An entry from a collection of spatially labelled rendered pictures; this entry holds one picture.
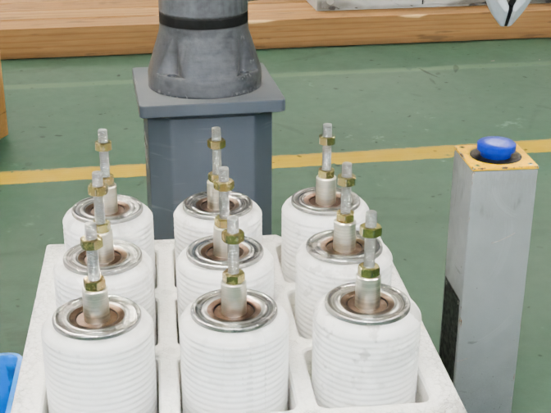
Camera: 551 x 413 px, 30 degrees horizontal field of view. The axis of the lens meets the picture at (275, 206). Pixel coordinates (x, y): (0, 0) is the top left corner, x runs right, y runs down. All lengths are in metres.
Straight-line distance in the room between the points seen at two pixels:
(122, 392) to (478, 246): 0.42
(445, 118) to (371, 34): 0.65
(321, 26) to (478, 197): 1.76
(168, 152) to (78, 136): 0.81
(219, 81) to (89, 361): 0.55
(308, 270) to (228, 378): 0.17
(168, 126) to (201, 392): 0.50
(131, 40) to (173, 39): 1.40
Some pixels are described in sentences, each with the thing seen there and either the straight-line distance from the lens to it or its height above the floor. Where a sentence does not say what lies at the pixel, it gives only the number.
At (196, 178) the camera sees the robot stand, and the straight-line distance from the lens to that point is 1.34.
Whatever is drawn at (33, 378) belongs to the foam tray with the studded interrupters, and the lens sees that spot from 0.96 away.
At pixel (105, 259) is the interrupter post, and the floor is 0.26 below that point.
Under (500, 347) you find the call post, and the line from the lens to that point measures 1.17.
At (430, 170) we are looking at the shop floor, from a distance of 1.94.
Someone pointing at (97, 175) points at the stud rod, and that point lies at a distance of 0.97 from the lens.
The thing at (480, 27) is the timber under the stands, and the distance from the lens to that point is 2.92.
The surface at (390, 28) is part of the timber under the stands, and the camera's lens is 2.84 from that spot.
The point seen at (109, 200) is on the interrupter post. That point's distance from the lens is 1.10.
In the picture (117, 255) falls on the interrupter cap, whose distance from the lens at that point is 1.01.
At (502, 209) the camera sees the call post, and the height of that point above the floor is 0.27.
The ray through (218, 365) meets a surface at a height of 0.22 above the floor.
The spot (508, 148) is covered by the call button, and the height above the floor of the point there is 0.33.
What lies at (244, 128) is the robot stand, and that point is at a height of 0.26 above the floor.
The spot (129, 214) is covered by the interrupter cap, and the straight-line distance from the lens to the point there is 1.10.
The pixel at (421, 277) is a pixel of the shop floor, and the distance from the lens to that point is 1.53.
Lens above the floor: 0.69
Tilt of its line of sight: 23 degrees down
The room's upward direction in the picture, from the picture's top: straight up
